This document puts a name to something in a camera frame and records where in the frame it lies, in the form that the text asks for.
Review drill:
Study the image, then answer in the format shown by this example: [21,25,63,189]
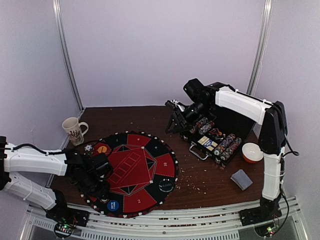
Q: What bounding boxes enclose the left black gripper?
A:
[80,172,111,200]

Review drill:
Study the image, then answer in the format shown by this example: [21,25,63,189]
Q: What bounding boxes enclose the orange big blind button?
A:
[97,145,108,153]

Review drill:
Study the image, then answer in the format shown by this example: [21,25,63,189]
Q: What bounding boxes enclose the blue small blind button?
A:
[107,200,120,212]

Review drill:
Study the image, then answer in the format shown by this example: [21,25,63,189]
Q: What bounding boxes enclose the clear dealer button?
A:
[158,178,175,193]

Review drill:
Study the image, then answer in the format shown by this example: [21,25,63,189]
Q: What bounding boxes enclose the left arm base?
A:
[44,207,90,227]

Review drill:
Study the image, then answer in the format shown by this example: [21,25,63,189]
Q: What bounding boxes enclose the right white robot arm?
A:
[165,78,288,201]

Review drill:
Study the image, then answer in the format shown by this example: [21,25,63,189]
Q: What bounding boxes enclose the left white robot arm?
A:
[0,136,112,222]

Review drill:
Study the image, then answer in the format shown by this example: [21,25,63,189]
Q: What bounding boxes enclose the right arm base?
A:
[239,206,282,226]

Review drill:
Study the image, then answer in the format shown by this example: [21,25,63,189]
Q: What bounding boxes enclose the back left chip row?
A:
[189,117,209,134]

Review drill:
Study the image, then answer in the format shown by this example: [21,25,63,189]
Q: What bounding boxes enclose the chip row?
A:
[213,133,236,156]
[198,120,215,136]
[189,117,209,134]
[220,137,242,161]

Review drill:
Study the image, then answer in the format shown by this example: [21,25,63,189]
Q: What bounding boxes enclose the front left chip row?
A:
[198,120,215,136]

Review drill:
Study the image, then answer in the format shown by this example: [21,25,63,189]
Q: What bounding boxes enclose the boxed card decks in case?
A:
[197,136,218,152]

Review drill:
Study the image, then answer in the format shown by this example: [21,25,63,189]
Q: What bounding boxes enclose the red black triangle card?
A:
[209,128,224,138]

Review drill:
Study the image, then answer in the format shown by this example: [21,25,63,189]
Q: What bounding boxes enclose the white floral mug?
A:
[62,117,89,146]

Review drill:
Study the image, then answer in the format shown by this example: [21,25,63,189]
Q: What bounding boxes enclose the black poker chip case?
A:
[179,106,256,168]

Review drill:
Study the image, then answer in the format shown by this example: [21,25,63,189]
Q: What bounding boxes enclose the round red black poker mat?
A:
[80,131,179,218]

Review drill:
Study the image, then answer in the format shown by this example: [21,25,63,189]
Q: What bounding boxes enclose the back right chip row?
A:
[213,133,236,156]

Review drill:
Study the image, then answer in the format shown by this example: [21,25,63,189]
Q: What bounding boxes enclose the front right chip row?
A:
[220,137,242,161]

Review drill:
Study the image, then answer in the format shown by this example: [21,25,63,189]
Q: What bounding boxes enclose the orange white bowl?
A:
[242,142,263,164]

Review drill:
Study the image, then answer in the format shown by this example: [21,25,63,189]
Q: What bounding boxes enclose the front aluminium rail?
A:
[24,196,302,240]

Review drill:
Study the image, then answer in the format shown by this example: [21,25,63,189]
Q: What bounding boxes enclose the right aluminium frame post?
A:
[246,0,274,96]

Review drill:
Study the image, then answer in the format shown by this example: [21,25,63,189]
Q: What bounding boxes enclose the aluminium frame post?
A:
[246,0,274,96]
[52,0,85,112]

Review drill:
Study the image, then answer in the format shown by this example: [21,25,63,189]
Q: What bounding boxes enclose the left aluminium frame post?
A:
[52,0,85,112]

